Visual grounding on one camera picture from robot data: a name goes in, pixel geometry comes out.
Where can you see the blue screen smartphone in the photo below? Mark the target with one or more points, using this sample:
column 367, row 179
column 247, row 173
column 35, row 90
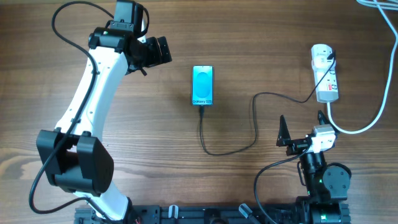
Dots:
column 202, row 85

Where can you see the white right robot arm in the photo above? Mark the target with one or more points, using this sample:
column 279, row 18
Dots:
column 327, row 184

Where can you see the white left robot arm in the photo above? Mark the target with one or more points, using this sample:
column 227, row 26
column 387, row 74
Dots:
column 72, row 154

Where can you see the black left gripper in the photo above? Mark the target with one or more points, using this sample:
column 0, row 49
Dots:
column 155, row 59

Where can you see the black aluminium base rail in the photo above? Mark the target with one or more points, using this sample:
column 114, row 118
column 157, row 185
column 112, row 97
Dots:
column 278, row 213

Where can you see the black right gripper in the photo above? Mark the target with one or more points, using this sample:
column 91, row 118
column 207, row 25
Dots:
column 297, row 145

